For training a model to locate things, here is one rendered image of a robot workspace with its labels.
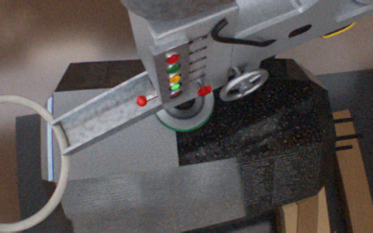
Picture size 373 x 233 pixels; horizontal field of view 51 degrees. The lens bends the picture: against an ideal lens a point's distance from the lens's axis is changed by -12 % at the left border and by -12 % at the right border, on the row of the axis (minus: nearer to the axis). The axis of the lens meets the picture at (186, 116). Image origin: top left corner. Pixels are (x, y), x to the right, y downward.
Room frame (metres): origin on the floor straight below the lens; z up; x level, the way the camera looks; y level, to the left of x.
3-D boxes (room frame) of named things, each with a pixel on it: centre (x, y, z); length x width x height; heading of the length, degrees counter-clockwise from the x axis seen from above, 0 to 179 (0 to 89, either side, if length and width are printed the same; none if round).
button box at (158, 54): (0.43, 0.03, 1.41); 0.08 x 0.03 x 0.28; 112
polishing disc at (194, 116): (0.56, 0.01, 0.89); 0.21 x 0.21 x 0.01
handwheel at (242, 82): (0.49, -0.15, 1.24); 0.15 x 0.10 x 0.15; 112
